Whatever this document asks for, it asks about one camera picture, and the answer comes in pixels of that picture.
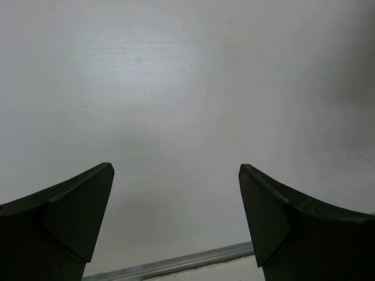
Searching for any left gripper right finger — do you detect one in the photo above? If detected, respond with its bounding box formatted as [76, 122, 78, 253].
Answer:
[238, 164, 374, 280]

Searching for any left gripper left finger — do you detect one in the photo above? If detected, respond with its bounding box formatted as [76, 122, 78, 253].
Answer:
[1, 162, 114, 280]

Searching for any front aluminium rail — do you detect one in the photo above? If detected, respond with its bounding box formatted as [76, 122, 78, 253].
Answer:
[82, 241, 254, 280]

